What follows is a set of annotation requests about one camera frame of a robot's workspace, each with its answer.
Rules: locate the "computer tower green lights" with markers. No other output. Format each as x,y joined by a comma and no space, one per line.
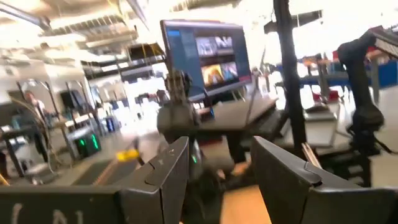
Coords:
87,146

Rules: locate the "computer monitor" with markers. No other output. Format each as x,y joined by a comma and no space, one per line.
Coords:
211,59

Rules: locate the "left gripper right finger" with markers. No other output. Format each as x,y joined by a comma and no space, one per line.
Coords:
286,186

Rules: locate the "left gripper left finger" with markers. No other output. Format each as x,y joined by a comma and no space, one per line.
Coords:
168,186

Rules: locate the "person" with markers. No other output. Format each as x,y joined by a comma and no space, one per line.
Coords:
35,105

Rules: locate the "grey desk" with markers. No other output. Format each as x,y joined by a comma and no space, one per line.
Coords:
236,115

